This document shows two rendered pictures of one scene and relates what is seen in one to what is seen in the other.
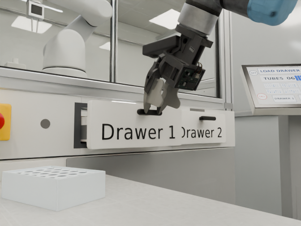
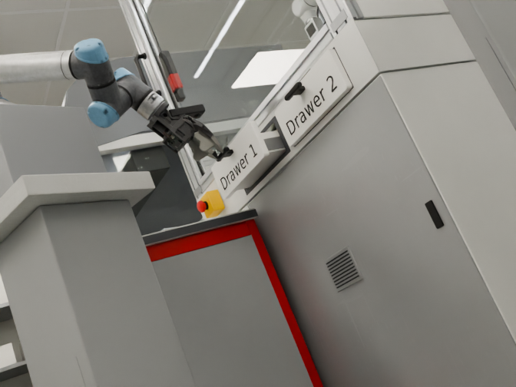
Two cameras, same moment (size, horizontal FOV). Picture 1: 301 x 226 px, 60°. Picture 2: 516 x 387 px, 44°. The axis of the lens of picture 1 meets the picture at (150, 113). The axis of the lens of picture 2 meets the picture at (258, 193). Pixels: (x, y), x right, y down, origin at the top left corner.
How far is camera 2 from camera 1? 198 cm
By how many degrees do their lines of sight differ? 95
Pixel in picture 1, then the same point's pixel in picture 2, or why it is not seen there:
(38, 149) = (236, 206)
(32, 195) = not seen: hidden behind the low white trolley
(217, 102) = (319, 39)
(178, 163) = (312, 159)
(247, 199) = not seen: outside the picture
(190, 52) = (159, 131)
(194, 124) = (298, 105)
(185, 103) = (287, 87)
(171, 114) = (246, 133)
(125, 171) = (277, 195)
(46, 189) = not seen: hidden behind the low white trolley
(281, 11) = (100, 123)
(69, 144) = (244, 194)
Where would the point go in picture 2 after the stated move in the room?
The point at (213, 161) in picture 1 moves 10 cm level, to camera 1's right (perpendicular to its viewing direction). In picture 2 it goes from (352, 124) to (349, 111)
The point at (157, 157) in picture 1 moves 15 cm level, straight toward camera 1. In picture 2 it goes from (292, 167) to (243, 190)
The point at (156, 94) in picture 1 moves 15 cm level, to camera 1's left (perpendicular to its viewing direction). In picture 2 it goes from (196, 152) to (211, 164)
